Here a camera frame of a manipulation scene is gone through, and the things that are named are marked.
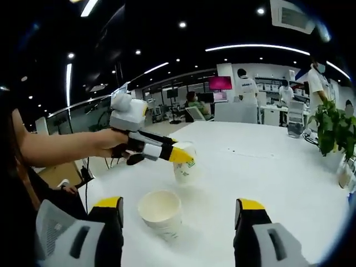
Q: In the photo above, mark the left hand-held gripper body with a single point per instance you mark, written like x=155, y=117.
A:
x=130, y=114

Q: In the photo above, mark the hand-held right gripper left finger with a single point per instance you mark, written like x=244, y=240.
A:
x=91, y=242

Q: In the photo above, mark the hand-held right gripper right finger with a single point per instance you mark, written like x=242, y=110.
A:
x=258, y=242

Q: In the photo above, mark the white printed paper cup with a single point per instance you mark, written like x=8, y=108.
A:
x=164, y=219
x=187, y=173

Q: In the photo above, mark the person's left hand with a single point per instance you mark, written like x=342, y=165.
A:
x=114, y=142

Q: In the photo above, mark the silver open laptop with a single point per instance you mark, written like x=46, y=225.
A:
x=121, y=89

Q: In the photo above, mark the small white office chair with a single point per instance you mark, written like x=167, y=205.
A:
x=196, y=114

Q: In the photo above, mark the black monitor on stand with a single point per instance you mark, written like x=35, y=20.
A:
x=172, y=93

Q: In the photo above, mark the white table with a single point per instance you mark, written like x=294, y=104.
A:
x=250, y=172

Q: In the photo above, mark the straight ceiling light strip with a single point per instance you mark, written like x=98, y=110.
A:
x=69, y=80

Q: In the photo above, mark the wooden side desk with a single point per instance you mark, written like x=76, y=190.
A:
x=61, y=172

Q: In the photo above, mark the pink lit monitor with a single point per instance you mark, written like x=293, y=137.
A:
x=220, y=83

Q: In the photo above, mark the glass plant vase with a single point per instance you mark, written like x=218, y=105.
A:
x=345, y=175

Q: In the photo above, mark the small grey device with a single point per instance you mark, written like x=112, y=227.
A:
x=295, y=130

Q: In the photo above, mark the long curved ceiling light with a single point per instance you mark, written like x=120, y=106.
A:
x=258, y=46

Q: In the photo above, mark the green leafy plant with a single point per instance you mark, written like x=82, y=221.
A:
x=336, y=130

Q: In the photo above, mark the white ceiling air vent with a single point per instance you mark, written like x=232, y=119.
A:
x=294, y=15

